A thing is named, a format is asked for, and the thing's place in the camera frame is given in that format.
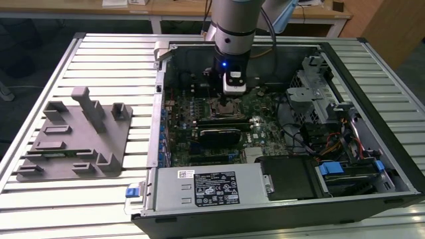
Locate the wooden desk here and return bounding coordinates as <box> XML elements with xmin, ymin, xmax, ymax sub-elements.
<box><xmin>0</xmin><ymin>0</ymin><xmax>353</xmax><ymax>38</ymax></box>

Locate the metal socket cover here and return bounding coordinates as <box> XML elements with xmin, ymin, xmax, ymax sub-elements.
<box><xmin>209</xmin><ymin>99</ymin><xmax>240</xmax><ymax>118</ymax></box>

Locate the black graphics card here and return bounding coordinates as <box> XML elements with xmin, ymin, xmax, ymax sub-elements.
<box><xmin>198</xmin><ymin>127</ymin><xmax>242</xmax><ymax>150</ymax></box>

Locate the white camera with black face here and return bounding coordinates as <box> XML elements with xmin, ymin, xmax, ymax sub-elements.
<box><xmin>221</xmin><ymin>66</ymin><xmax>248</xmax><ymax>97</ymax></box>

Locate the green motherboard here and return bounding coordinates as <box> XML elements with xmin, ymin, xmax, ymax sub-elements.
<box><xmin>162</xmin><ymin>83</ymin><xmax>293</xmax><ymax>167</ymax></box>

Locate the grey parts rack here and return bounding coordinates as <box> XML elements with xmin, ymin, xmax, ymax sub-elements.
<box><xmin>15</xmin><ymin>86</ymin><xmax>134</xmax><ymax>183</ymax></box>

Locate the wooden cabinet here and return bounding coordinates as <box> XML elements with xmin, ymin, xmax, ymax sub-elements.
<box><xmin>338</xmin><ymin>0</ymin><xmax>425</xmax><ymax>73</ymax></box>

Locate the blue disk carrier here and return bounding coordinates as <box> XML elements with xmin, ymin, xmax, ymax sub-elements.
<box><xmin>317</xmin><ymin>160</ymin><xmax>388</xmax><ymax>197</ymax></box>

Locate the black PC case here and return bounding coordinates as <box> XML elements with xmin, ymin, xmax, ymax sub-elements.
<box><xmin>130</xmin><ymin>37</ymin><xmax>425</xmax><ymax>239</ymax></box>

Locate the silver chipset heatsink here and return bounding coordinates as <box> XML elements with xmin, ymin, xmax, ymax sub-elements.
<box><xmin>242</xmin><ymin>146</ymin><xmax>268</xmax><ymax>161</ymax></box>

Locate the silver metal drive cage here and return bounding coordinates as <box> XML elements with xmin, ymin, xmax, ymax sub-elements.
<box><xmin>284</xmin><ymin>56</ymin><xmax>354</xmax><ymax>130</ymax></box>

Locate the silver power supply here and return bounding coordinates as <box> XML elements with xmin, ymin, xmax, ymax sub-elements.
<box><xmin>141</xmin><ymin>165</ymin><xmax>276</xmax><ymax>217</ymax></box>

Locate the green RAM stick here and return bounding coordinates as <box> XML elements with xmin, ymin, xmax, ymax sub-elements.
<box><xmin>27</xmin><ymin>148</ymin><xmax>93</xmax><ymax>158</ymax></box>

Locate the silver CPU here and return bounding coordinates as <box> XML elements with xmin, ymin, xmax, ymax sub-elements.
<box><xmin>217</xmin><ymin>104</ymin><xmax>236</xmax><ymax>115</ymax></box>

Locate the CPU socket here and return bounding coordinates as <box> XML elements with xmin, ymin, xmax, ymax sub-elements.
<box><xmin>208</xmin><ymin>98</ymin><xmax>240</xmax><ymax>120</ymax></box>

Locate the black plastic air duct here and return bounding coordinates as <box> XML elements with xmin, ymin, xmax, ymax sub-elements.
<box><xmin>260</xmin><ymin>155</ymin><xmax>328</xmax><ymax>202</ymax></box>

